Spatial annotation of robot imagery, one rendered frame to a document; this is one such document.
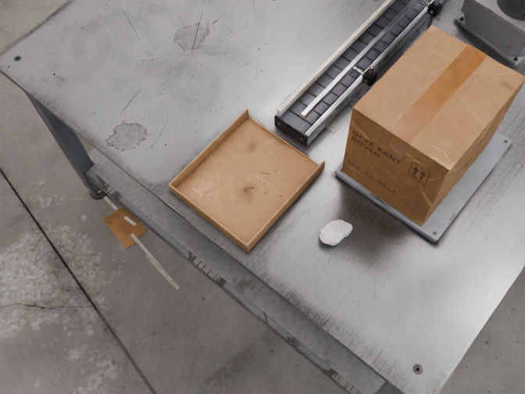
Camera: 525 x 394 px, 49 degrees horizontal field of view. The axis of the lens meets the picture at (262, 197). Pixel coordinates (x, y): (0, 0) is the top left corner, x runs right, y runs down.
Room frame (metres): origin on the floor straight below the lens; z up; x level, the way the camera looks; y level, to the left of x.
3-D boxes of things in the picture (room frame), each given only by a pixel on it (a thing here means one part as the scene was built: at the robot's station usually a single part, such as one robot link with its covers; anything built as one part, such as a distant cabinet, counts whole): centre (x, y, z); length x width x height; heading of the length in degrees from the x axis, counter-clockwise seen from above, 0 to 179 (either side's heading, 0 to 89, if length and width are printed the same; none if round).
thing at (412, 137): (0.73, -0.39, 0.99); 0.30 x 0.24 x 0.27; 135
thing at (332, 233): (0.55, -0.17, 0.85); 0.08 x 0.07 x 0.04; 88
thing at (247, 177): (0.72, 0.03, 0.85); 0.30 x 0.26 x 0.04; 136
